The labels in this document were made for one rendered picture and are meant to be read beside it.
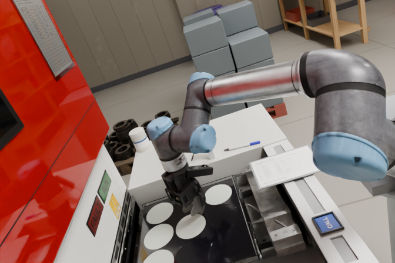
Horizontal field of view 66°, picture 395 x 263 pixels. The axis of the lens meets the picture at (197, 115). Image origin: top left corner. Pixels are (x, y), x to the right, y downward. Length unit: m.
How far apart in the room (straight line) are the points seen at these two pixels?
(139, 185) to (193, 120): 0.49
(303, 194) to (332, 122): 0.42
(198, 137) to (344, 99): 0.36
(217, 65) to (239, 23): 0.59
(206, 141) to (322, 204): 0.35
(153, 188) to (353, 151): 0.83
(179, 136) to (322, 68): 0.39
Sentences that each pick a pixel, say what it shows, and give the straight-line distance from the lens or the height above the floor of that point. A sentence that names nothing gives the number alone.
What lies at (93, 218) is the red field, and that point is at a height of 1.10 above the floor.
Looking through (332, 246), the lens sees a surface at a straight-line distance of 0.81.
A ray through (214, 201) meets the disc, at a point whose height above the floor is 0.90.
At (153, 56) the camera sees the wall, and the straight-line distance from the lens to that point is 6.72.
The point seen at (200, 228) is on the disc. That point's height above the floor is 0.90.
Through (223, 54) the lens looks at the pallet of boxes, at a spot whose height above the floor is 0.83.
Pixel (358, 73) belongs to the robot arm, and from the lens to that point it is 0.58.
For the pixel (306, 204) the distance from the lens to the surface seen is 0.90.
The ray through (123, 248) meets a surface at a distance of 1.03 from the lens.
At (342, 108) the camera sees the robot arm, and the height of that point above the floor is 1.32.
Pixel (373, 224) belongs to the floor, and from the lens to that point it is 2.15.
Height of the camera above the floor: 1.59
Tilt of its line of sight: 24 degrees down
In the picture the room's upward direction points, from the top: 20 degrees counter-clockwise
